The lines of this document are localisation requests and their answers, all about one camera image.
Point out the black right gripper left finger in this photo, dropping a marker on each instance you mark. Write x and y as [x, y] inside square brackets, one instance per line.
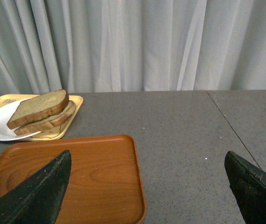
[38, 199]

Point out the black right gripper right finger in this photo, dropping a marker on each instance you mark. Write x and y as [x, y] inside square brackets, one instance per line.
[248, 184]

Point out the white plate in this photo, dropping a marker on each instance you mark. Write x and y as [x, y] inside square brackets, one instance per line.
[6, 112]

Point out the brown bread slice top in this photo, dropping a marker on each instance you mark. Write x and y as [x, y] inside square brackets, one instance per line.
[39, 108]

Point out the brown wooden tray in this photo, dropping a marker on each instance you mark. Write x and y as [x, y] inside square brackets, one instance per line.
[105, 185]

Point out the yellow bear tray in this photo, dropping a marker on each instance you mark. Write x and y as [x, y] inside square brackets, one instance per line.
[52, 134]

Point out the bottom bread slice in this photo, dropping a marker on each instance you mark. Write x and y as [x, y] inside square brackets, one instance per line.
[48, 123]

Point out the grey curtain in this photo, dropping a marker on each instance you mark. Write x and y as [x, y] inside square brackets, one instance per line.
[132, 45]

